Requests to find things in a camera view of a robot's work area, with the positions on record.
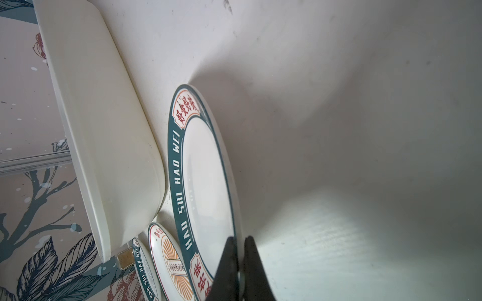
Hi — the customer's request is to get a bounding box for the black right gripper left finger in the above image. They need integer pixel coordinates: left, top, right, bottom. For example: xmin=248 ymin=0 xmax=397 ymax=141
xmin=206 ymin=237 xmax=239 ymax=301

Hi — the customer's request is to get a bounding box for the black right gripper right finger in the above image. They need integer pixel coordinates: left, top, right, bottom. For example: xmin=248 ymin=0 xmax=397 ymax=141
xmin=244 ymin=236 xmax=276 ymax=301

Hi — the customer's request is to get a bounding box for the orange sunburst plate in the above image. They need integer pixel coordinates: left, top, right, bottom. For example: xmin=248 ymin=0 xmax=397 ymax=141
xmin=148 ymin=222 xmax=196 ymax=301

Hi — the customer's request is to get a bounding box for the green hao shi plate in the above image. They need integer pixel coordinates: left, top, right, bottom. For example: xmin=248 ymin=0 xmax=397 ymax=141
xmin=132 ymin=238 xmax=164 ymax=301
xmin=167 ymin=84 xmax=242 ymax=300

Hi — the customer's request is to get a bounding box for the white plastic bin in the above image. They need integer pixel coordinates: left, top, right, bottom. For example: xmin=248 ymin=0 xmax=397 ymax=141
xmin=34 ymin=1 xmax=166 ymax=262

